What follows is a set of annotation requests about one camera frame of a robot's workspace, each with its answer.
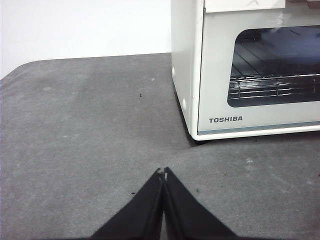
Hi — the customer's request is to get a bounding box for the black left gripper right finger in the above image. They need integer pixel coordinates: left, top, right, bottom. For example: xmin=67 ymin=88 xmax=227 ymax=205
xmin=163 ymin=166 xmax=242 ymax=240

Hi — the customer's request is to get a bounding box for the cream Toshiba toaster oven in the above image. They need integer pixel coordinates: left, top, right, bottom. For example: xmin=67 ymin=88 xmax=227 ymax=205
xmin=170 ymin=0 xmax=320 ymax=143

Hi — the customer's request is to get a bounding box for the metal wire oven rack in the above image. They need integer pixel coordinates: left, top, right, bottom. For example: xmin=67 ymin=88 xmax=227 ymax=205
xmin=227 ymin=37 xmax=320 ymax=100

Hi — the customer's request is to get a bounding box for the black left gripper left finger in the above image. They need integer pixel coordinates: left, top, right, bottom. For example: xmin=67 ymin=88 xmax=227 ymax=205
xmin=88 ymin=168 xmax=165 ymax=240

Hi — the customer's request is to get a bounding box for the glass oven door with handle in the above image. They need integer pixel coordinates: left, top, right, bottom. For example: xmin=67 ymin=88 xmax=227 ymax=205
xmin=196 ymin=0 xmax=320 ymax=136

